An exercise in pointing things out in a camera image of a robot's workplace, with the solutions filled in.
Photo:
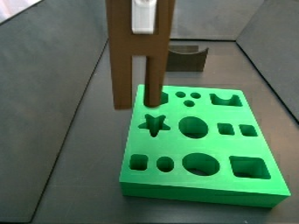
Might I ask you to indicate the dark grey cradle stand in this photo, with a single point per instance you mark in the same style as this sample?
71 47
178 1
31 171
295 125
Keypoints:
186 58

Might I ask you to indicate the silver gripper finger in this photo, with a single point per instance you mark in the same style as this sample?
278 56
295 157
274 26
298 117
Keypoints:
143 16

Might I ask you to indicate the green foam shape fixture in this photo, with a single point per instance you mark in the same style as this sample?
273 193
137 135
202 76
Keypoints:
197 149

